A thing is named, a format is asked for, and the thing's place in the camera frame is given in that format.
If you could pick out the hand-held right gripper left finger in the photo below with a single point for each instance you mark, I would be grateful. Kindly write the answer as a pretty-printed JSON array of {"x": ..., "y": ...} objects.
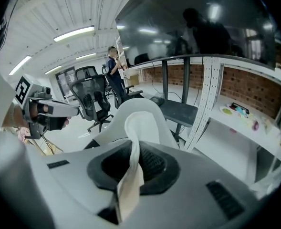
[{"x": 66, "y": 187}]

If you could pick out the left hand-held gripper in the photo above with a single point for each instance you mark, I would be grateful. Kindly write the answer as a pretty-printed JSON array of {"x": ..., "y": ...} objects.
[{"x": 21, "y": 89}]

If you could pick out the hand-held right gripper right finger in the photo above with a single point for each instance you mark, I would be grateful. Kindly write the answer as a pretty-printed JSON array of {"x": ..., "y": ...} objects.
[{"x": 190, "y": 204}]

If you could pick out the person's left forearm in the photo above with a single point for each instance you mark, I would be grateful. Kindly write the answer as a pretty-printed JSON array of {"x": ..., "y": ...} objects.
[{"x": 18, "y": 118}]

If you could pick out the black office chair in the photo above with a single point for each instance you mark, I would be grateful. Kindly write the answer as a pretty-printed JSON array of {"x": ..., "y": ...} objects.
[
  {"x": 92, "y": 96},
  {"x": 117, "y": 89}
]

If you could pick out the person's left hand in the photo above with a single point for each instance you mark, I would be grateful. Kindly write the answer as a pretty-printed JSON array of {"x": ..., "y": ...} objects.
[{"x": 59, "y": 124}]

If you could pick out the long ceiling light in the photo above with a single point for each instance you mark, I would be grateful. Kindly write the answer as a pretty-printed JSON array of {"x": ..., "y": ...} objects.
[
  {"x": 53, "y": 69},
  {"x": 85, "y": 56},
  {"x": 73, "y": 33},
  {"x": 19, "y": 65}
]

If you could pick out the pink cloth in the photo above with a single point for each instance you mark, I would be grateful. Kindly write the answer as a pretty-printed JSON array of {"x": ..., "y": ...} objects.
[{"x": 23, "y": 135}]

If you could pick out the cardboard box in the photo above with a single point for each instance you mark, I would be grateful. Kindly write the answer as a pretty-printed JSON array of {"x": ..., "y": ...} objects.
[{"x": 133, "y": 79}]

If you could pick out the black television stand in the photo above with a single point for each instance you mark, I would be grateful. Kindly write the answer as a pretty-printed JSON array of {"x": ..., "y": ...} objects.
[{"x": 178, "y": 111}]

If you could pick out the white plate with green food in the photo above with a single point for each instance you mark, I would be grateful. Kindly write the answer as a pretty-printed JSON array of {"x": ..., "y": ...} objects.
[{"x": 226, "y": 110}]

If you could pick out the purple toy eggplant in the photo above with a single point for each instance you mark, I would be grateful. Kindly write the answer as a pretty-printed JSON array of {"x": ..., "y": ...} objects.
[{"x": 255, "y": 125}]

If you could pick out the black tray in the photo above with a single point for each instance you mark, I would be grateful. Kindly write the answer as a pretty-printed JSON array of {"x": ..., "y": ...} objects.
[{"x": 239, "y": 107}]

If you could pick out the white metal shelving rack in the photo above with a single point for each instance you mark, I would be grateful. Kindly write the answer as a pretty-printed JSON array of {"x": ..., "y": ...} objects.
[{"x": 208, "y": 80}]

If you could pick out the large black television screen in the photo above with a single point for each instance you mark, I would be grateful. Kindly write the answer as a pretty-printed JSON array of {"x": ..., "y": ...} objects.
[{"x": 178, "y": 20}]

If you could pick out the grey camera box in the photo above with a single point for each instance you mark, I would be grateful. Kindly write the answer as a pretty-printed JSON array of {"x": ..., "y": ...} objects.
[{"x": 42, "y": 93}]

